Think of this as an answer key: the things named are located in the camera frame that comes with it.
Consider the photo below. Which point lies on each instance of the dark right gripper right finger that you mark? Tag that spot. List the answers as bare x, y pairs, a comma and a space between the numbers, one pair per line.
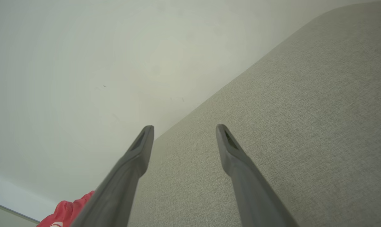
253, 195

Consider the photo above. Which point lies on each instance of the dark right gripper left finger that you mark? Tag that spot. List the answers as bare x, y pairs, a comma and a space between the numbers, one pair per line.
121, 189

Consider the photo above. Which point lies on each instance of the red shorts with white stripe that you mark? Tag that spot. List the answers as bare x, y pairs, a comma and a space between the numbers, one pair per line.
67, 211

